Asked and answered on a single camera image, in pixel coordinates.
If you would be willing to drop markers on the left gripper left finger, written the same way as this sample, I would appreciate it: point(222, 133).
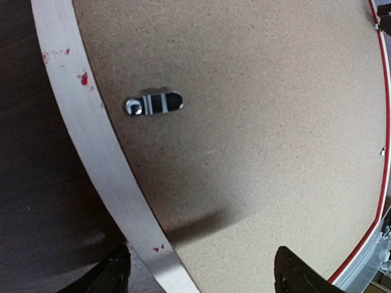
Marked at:
point(110, 275)

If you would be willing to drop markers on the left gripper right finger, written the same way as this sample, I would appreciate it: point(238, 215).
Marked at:
point(293, 275)

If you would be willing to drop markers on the brown backing board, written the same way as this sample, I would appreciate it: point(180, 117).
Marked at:
point(244, 122)

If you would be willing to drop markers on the wooden picture frame red edge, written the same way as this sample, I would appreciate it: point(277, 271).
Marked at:
point(91, 146)

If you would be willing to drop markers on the aluminium front rail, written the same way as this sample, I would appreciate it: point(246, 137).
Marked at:
point(373, 258)

